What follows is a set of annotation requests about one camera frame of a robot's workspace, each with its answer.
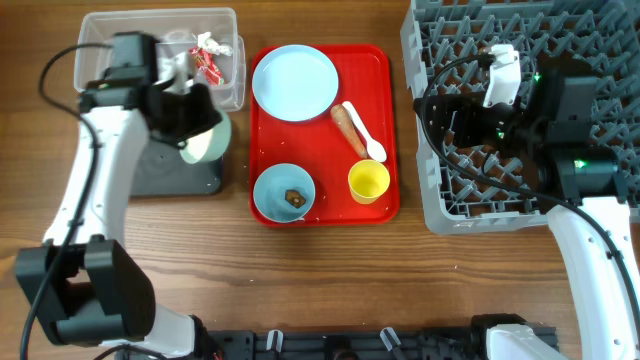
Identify pale green bowl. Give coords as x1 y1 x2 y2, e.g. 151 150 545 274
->
179 112 232 164

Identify red snack wrapper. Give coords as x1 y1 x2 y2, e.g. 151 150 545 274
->
188 47 226 86

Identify white tissue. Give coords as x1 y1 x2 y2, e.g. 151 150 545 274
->
196 32 233 56

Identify yellow cup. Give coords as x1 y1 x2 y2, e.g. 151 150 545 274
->
348 159 391 205

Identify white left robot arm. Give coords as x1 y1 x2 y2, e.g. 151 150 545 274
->
15 31 228 359

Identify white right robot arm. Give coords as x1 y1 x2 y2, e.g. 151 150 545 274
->
414 46 639 359

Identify grey-blue dishwasher rack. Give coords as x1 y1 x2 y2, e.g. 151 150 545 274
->
400 1 639 234

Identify black tray bin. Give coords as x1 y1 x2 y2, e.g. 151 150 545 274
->
131 141 223 197

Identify clear plastic bin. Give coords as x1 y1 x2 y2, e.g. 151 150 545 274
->
78 7 246 112

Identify white plastic spoon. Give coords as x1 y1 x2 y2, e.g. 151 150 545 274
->
342 101 387 163

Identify red plastic tray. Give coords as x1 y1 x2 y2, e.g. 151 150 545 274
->
249 44 400 226

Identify light blue bowl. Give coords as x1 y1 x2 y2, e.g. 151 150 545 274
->
253 163 316 224

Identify light blue plate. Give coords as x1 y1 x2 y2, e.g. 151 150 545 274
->
252 45 339 122

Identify orange carrot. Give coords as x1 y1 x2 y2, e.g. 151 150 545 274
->
330 104 368 159

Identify brown food scrap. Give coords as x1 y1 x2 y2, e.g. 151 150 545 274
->
285 189 306 209

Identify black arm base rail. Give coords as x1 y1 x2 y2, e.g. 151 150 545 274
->
209 327 486 360

